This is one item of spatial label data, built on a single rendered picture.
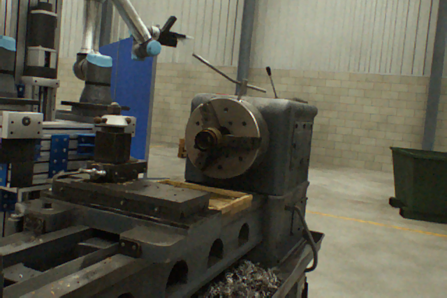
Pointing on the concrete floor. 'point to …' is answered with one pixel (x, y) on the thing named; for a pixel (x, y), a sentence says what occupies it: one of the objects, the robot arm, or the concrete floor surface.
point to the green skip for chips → (420, 184)
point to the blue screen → (133, 93)
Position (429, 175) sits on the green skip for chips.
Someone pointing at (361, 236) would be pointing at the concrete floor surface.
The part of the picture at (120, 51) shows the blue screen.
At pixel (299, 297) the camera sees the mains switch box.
